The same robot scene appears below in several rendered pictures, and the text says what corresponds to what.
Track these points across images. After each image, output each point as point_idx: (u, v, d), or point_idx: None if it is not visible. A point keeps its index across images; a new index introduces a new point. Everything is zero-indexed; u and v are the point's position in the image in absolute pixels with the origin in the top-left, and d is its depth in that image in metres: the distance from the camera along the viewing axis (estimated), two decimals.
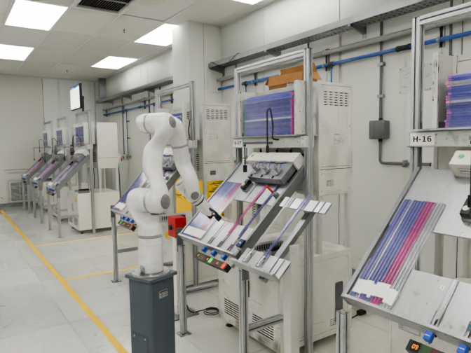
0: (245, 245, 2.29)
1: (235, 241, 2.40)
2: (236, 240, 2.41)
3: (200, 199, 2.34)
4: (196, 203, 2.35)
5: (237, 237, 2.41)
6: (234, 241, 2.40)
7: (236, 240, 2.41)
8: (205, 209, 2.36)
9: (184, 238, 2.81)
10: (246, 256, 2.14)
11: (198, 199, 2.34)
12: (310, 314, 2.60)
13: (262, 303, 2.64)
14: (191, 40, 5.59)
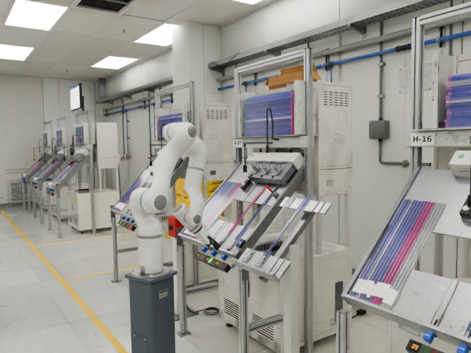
0: (245, 245, 2.29)
1: (231, 244, 2.39)
2: (232, 244, 2.39)
3: (198, 227, 2.22)
4: (194, 231, 2.22)
5: (233, 241, 2.40)
6: (230, 246, 2.39)
7: (233, 244, 2.39)
8: (203, 237, 2.24)
9: (184, 238, 2.81)
10: (246, 256, 2.14)
11: (196, 227, 2.21)
12: (310, 314, 2.60)
13: (262, 303, 2.64)
14: (191, 40, 5.59)
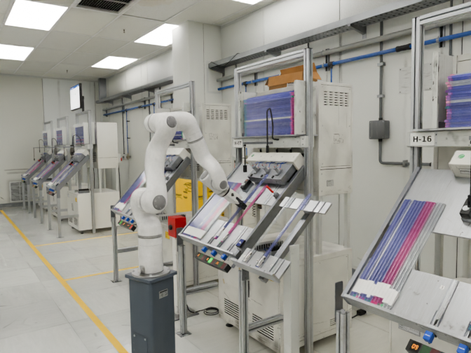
0: (245, 245, 2.29)
1: (220, 232, 2.34)
2: (221, 232, 2.35)
3: None
4: None
5: (222, 229, 2.35)
6: (219, 233, 2.34)
7: (221, 232, 2.35)
8: None
9: (184, 238, 2.81)
10: (246, 256, 2.14)
11: None
12: (310, 314, 2.60)
13: (262, 303, 2.64)
14: (191, 40, 5.59)
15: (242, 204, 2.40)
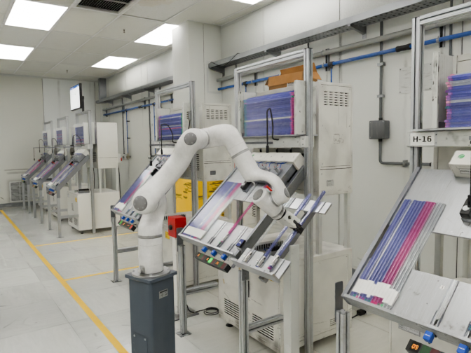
0: (245, 245, 2.29)
1: (274, 261, 1.98)
2: (275, 260, 1.98)
3: None
4: None
5: (276, 257, 1.99)
6: (273, 262, 1.98)
7: (275, 260, 1.98)
8: None
9: (184, 238, 2.81)
10: (246, 256, 2.14)
11: None
12: (310, 314, 2.60)
13: (262, 303, 2.64)
14: (191, 40, 5.59)
15: (298, 227, 2.04)
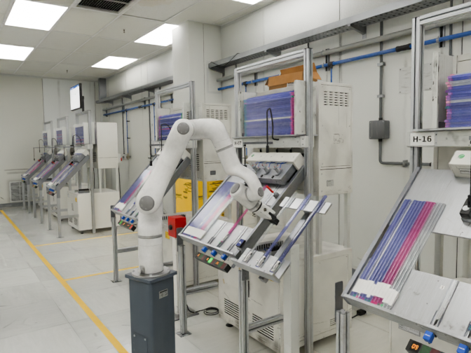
0: (245, 245, 2.29)
1: (275, 267, 1.95)
2: (276, 266, 1.96)
3: None
4: None
5: (277, 263, 1.96)
6: (274, 268, 1.95)
7: (276, 266, 1.96)
8: None
9: (184, 238, 2.81)
10: (246, 256, 2.14)
11: None
12: (310, 314, 2.60)
13: (262, 303, 2.64)
14: (191, 40, 5.59)
15: (274, 219, 2.20)
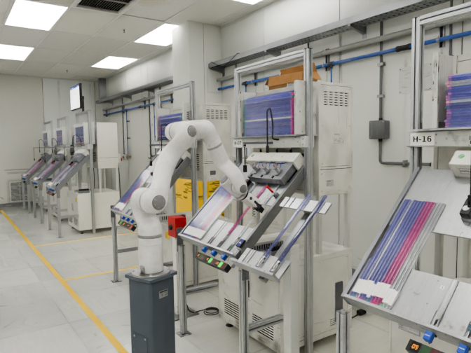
0: (245, 245, 2.29)
1: (275, 267, 1.95)
2: (276, 266, 1.96)
3: None
4: None
5: (277, 263, 1.96)
6: (274, 268, 1.95)
7: (276, 266, 1.96)
8: None
9: (184, 238, 2.81)
10: (234, 240, 2.41)
11: None
12: (310, 314, 2.60)
13: (262, 303, 2.64)
14: (191, 40, 5.59)
15: (259, 207, 2.47)
